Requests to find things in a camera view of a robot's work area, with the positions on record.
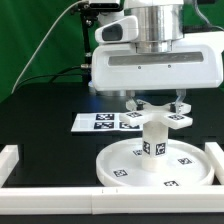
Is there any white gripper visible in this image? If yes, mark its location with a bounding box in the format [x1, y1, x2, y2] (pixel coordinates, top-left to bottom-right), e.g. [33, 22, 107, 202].
[92, 31, 224, 112]

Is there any white cross table base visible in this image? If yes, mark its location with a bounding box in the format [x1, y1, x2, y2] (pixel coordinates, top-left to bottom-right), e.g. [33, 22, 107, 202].
[119, 100, 193, 130]

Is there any white round table top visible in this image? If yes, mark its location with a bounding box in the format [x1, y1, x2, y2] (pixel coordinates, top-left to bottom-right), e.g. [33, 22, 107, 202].
[96, 138, 215, 187]

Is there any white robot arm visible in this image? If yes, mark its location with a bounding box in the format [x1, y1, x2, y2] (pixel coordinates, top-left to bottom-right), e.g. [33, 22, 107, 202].
[92, 0, 224, 112]

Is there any white right fence bar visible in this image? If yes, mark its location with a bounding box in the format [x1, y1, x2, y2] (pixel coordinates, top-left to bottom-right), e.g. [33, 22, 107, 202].
[205, 142, 224, 186]

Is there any white fence bar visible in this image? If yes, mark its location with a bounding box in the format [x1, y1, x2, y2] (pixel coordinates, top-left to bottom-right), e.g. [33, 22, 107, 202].
[0, 185, 224, 215]
[0, 145, 19, 188]
[205, 142, 224, 186]

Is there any white marker sheet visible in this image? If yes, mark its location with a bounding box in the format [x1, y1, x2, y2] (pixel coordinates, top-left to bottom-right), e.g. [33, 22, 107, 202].
[71, 113, 142, 132]

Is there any white left fence bar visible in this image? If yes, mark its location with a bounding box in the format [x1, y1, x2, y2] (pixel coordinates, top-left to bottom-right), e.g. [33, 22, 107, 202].
[0, 145, 19, 188]

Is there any white front fence bar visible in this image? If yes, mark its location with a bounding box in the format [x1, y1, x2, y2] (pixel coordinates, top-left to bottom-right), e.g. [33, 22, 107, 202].
[0, 185, 224, 215]

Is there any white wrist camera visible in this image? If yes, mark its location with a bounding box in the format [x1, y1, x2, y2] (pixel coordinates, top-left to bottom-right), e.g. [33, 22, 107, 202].
[95, 16, 139, 44]

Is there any black cable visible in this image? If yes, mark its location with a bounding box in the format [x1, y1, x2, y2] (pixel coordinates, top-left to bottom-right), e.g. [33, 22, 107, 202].
[15, 65, 93, 90]

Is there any white cable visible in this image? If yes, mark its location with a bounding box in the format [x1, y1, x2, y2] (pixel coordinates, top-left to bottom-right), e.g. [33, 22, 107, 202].
[11, 0, 84, 95]

